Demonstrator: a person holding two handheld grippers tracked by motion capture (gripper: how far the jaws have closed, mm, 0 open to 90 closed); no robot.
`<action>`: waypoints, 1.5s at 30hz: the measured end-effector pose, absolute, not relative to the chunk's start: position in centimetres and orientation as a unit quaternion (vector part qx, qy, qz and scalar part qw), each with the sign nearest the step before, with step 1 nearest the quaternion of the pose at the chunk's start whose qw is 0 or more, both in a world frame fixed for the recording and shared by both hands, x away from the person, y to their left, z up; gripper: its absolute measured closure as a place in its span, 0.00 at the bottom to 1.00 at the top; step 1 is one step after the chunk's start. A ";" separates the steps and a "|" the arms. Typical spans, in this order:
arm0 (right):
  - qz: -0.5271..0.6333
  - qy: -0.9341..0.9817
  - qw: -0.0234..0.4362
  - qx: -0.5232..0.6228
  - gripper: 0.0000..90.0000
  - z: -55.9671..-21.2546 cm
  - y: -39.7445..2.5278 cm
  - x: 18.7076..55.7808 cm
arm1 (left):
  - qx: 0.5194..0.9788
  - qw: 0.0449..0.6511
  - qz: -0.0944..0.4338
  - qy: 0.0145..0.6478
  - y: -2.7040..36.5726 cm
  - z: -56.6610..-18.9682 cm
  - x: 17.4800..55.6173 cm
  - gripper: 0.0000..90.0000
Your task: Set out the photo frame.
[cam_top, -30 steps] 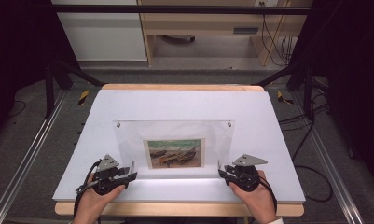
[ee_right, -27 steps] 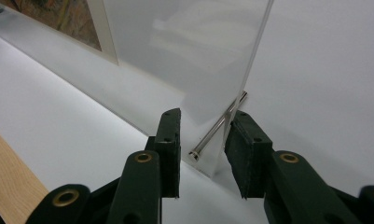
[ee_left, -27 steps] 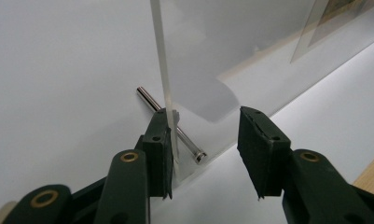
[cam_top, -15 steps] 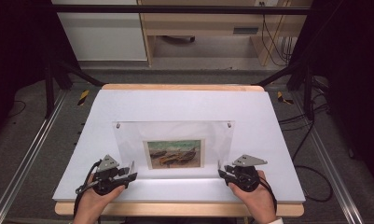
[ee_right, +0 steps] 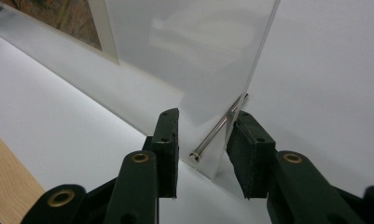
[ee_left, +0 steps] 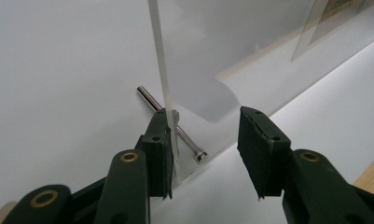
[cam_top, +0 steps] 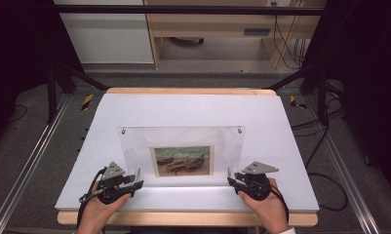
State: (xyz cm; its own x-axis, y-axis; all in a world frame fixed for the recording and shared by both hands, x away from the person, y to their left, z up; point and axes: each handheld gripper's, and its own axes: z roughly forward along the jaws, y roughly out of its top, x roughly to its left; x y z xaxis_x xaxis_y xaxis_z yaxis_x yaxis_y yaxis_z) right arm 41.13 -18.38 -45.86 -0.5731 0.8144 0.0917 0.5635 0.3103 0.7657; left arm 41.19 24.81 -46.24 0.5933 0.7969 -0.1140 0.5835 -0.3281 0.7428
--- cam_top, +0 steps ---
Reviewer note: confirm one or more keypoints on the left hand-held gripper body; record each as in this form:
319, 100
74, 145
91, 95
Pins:
113, 188

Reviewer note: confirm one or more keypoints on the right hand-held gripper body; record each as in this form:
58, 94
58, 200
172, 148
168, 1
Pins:
258, 187

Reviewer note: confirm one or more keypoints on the painting print of boats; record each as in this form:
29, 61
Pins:
182, 161

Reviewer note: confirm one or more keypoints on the clear acrylic picture frame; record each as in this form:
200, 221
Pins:
183, 136

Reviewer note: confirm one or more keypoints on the person's right hand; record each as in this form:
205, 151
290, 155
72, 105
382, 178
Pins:
271, 211

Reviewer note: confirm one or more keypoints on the person's left hand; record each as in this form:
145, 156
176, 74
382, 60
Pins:
97, 214

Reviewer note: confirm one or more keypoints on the wooden table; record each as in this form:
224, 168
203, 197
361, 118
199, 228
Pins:
183, 219

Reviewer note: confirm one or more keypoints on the white board table cover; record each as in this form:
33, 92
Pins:
183, 107

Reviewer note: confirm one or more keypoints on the yellow black floor tape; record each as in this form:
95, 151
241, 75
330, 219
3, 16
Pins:
87, 101
294, 102

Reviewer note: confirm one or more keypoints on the black metal stand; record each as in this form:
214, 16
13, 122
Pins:
51, 94
322, 97

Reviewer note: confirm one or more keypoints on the white cabinet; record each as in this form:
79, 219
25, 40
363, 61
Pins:
108, 39

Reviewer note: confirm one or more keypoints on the light wooden desk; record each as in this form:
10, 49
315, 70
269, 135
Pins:
212, 24

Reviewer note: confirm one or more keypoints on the dark curtain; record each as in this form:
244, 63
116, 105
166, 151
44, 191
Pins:
365, 48
17, 42

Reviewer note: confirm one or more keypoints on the black horizontal bar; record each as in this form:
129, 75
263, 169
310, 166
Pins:
183, 10

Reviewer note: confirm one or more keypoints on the aluminium floor rail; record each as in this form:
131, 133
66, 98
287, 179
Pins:
345, 169
30, 156

